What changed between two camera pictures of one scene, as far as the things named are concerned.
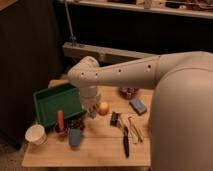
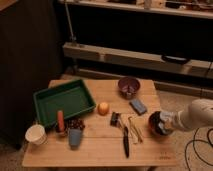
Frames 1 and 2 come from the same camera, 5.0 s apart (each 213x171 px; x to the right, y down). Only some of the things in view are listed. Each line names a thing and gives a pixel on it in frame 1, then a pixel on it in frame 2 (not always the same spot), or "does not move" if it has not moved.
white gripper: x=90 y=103 -> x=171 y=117
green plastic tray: x=48 y=101 does not move
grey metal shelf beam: x=103 y=55 does not move
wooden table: x=117 y=134 does not move
